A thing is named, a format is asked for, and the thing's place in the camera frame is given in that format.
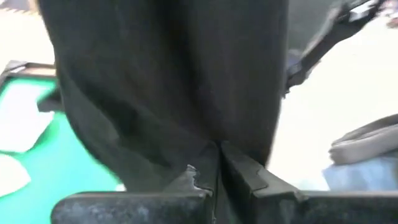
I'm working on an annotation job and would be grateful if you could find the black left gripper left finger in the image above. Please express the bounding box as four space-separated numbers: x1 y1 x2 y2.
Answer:
50 141 221 224

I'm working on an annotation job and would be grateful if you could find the clear plastic bin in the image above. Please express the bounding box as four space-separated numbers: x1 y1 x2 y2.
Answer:
322 154 398 191

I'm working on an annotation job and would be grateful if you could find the dark green garment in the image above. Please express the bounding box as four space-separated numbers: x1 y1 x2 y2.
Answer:
328 113 398 166

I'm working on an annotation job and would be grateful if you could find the black garment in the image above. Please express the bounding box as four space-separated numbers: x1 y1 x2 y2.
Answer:
36 0 290 193

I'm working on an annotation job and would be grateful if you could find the green mat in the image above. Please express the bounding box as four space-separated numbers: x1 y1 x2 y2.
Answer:
0 76 125 224

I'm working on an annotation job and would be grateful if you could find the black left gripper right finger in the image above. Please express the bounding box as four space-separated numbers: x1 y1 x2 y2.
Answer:
219 141 398 224

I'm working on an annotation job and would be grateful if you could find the white shirt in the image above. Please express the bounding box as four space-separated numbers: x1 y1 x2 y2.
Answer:
0 154 32 198

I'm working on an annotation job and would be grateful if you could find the white long sleeve garment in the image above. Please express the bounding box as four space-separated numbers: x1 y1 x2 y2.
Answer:
0 82 56 154

